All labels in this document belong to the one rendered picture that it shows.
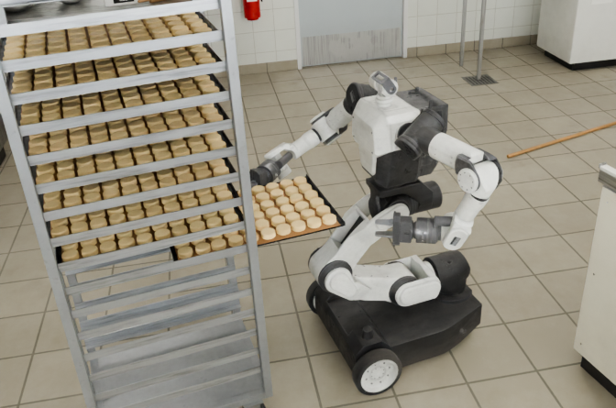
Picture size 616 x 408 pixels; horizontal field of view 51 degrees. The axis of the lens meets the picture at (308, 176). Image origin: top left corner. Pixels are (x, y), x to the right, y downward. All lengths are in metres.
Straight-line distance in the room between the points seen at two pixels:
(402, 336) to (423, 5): 4.34
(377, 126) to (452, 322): 0.96
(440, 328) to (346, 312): 0.40
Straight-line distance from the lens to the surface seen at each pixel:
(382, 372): 2.69
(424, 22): 6.59
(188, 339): 2.84
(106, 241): 2.16
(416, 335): 2.75
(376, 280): 2.69
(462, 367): 2.88
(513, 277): 3.41
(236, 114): 1.93
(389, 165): 2.36
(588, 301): 2.75
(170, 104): 1.91
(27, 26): 1.83
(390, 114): 2.31
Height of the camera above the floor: 1.98
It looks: 28 degrees down
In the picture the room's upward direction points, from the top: 3 degrees counter-clockwise
